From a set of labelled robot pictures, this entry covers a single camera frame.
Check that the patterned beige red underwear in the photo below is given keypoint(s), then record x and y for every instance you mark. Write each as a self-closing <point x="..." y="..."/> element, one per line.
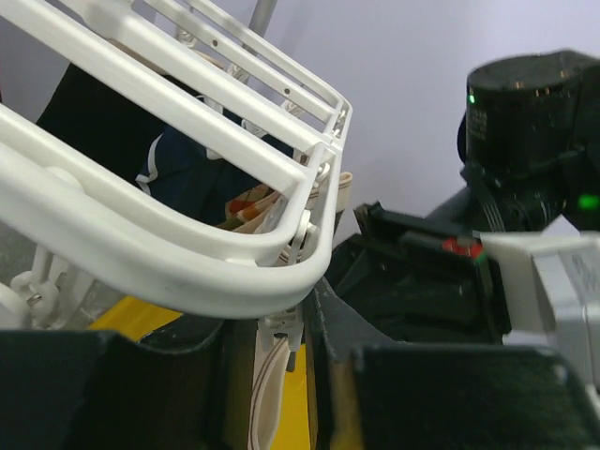
<point x="246" y="212"/>

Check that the black beige-waistband underwear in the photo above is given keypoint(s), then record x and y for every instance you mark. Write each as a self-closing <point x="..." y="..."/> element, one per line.
<point x="100" y="123"/>

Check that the navy blue underwear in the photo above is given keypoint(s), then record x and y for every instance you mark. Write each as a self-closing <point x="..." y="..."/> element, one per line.
<point x="179" y="173"/>

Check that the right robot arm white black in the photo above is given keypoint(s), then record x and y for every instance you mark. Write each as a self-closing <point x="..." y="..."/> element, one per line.
<point x="529" y="145"/>

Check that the yellow plastic tray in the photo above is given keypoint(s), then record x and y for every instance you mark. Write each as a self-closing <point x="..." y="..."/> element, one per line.
<point x="136" y="319"/>

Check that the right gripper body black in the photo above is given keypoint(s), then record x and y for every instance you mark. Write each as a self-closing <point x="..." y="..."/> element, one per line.
<point x="420" y="279"/>

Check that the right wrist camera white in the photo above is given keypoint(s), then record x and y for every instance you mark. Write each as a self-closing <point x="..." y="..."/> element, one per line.
<point x="551" y="286"/>

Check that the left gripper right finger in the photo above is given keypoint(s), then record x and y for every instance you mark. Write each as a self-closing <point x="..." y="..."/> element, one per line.
<point x="367" y="391"/>

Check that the brown beige underwear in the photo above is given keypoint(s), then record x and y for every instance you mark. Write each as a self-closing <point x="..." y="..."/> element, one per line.
<point x="270" y="367"/>

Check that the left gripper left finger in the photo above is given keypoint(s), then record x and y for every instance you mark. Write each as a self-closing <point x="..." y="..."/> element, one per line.
<point x="184" y="386"/>

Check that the white clip drying hanger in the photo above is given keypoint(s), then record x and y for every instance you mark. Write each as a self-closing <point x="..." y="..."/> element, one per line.
<point x="224" y="87"/>

